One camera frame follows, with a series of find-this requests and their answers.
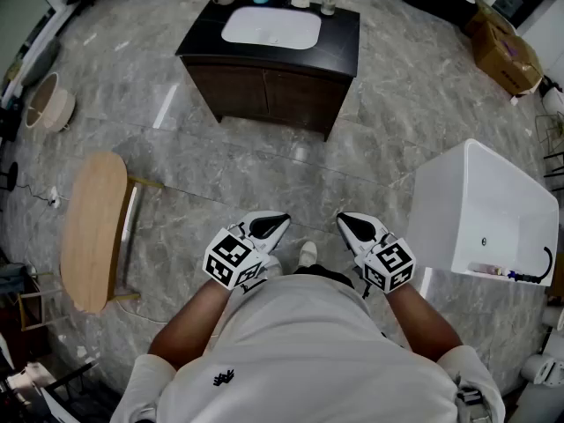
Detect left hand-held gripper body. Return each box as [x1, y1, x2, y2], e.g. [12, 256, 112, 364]
[202, 210, 292, 291]

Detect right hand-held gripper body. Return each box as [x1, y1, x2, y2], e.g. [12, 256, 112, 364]
[336, 211, 417, 295]

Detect person's right forearm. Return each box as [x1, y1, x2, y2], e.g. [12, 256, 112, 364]
[385, 282, 464, 364]

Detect person's left forearm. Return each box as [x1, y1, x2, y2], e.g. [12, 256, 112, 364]
[147, 278, 234, 372]

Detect black sink counter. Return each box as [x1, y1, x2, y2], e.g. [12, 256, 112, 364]
[174, 0, 361, 78]

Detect white sink basin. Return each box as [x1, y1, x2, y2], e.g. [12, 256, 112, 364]
[220, 6, 323, 51]

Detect person's black trousers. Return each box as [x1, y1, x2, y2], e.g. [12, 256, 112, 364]
[292, 263, 355, 289]

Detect white bathtub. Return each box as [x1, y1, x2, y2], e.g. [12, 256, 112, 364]
[404, 137, 560, 288]

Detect person's white shirt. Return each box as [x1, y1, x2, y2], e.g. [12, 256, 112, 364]
[109, 273, 506, 423]

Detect oval wooden table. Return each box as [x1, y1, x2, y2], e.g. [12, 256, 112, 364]
[59, 151, 166, 315]

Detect dark wooden vanity cabinet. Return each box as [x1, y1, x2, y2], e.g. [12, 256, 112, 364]
[180, 55, 353, 143]

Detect white plastic pipe fitting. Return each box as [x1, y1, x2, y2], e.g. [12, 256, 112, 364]
[521, 352, 564, 387]

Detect woven basket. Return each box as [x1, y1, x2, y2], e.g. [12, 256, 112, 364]
[24, 71, 78, 133]

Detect large cardboard box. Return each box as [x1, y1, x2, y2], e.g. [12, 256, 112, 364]
[471, 19, 545, 97]

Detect black round stool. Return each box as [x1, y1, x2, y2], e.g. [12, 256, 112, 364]
[0, 161, 19, 193]

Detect small cardboard box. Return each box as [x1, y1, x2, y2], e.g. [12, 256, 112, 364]
[462, 0, 515, 37]

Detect grey cushion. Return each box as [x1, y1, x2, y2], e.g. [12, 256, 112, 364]
[19, 37, 63, 88]

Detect black bathtub hose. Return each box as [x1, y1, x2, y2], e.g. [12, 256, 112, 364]
[506, 246, 554, 284]

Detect wooden frame chair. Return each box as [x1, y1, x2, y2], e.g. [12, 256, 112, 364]
[16, 271, 70, 332]

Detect wire rack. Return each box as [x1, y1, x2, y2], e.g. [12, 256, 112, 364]
[534, 111, 564, 154]

